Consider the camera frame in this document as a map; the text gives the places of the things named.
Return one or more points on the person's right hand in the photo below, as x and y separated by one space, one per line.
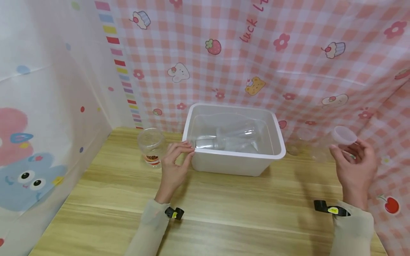
357 176

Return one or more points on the person's left hand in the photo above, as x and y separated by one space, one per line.
173 176

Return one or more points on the clear jar with translucent lid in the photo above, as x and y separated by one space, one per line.
343 134

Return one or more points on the person's left forearm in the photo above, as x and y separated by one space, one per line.
148 229

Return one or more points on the person's right forearm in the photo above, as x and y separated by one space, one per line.
351 233

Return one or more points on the black wrist band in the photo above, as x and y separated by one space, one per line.
331 208
174 213

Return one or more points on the clear jar with red label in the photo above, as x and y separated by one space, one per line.
151 142

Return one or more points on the white plastic bin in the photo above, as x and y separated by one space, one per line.
235 163

